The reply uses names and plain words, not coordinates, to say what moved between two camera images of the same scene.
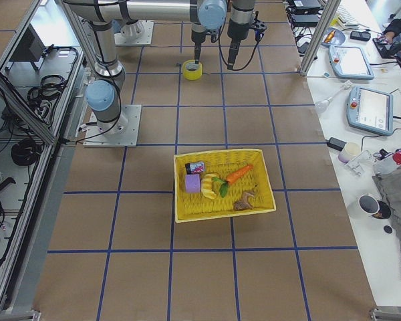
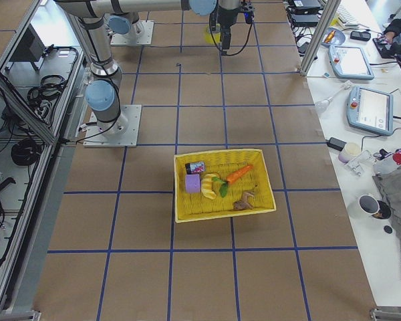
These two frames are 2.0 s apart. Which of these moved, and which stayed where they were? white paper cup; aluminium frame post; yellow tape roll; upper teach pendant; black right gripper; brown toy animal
Moved: black right gripper; yellow tape roll
Stayed: upper teach pendant; white paper cup; brown toy animal; aluminium frame post
